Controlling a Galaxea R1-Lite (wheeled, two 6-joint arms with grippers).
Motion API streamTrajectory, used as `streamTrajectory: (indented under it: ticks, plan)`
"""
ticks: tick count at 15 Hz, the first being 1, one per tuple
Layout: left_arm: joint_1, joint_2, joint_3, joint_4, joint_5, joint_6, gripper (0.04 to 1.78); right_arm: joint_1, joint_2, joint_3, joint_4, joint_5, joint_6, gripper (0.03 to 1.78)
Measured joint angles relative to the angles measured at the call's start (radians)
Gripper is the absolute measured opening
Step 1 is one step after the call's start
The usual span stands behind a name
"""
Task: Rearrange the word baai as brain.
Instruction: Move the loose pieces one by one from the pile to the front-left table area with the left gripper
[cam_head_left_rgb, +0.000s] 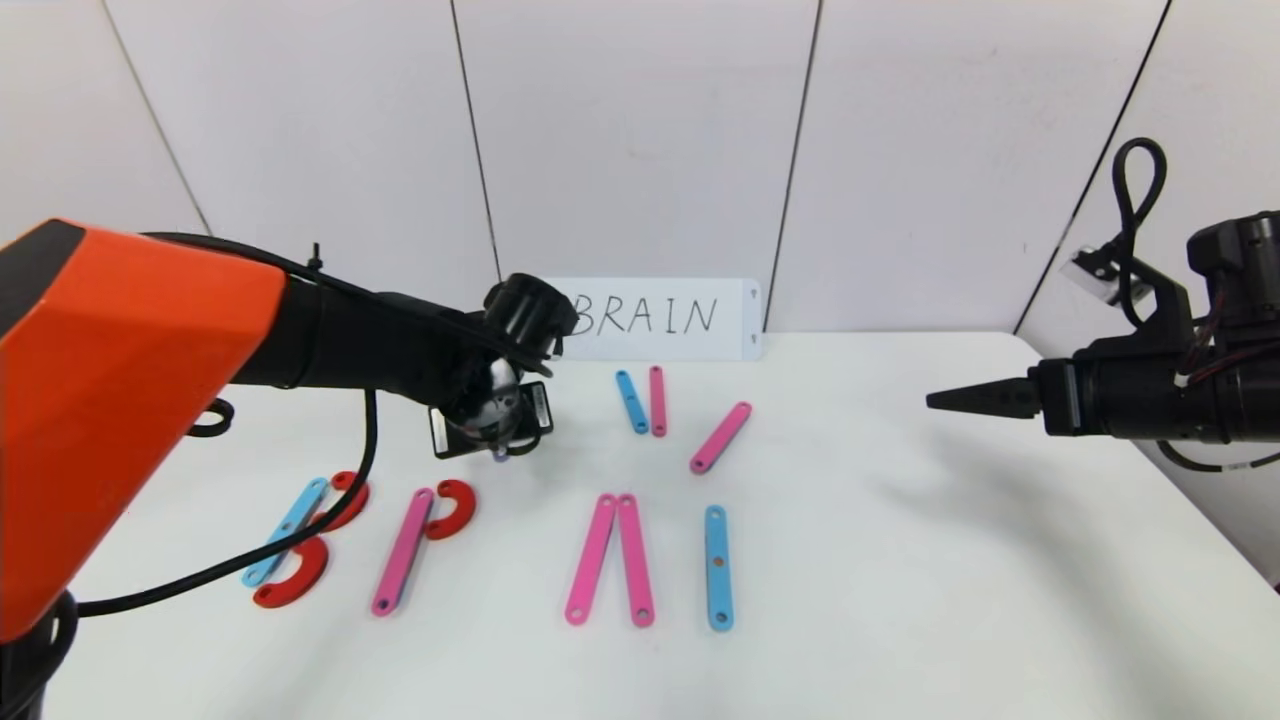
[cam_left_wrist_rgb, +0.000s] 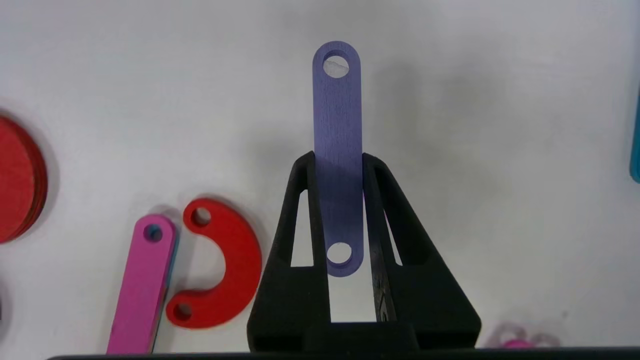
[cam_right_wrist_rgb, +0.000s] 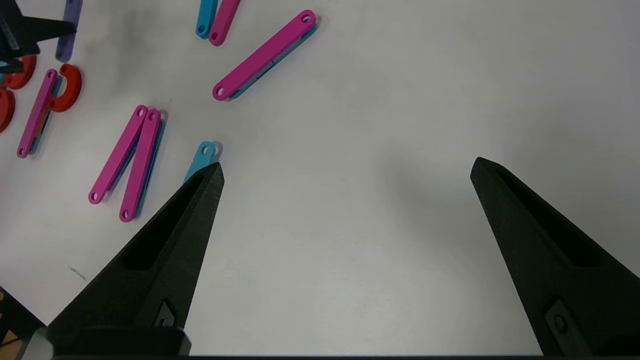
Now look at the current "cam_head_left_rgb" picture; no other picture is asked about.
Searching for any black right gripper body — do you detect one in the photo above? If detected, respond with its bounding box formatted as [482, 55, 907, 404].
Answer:
[1028, 356, 1191, 441]

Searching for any long pink bar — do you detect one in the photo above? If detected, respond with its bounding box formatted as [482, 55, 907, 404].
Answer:
[617, 494, 657, 629]
[371, 487, 436, 618]
[565, 493, 618, 627]
[689, 401, 753, 475]

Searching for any small red curved piece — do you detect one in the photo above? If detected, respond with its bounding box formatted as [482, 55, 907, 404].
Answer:
[425, 479, 478, 541]

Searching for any white BRAIN sign card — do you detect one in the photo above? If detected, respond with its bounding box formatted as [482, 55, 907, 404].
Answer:
[548, 278, 763, 363]

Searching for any long blue bar orange dot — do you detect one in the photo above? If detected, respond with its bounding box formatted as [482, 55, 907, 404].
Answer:
[704, 505, 735, 632]

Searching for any short blue bar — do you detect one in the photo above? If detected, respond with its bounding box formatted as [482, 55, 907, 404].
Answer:
[615, 370, 651, 436]

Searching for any large red curved piece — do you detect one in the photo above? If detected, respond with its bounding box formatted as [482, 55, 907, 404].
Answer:
[252, 535, 330, 609]
[315, 471, 371, 532]

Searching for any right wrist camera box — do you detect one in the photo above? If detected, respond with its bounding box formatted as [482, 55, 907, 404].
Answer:
[1060, 247, 1131, 306]

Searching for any black right camera bracket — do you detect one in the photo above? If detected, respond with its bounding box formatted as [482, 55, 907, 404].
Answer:
[1075, 255, 1196, 363]

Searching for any thin black right gripper cable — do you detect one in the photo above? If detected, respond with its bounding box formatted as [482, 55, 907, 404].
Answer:
[1155, 440, 1280, 473]

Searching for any looped black right arm cable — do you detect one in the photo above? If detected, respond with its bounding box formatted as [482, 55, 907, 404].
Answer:
[1112, 138, 1169, 331]

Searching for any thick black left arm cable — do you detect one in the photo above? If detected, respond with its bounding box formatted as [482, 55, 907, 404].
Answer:
[75, 388, 381, 618]

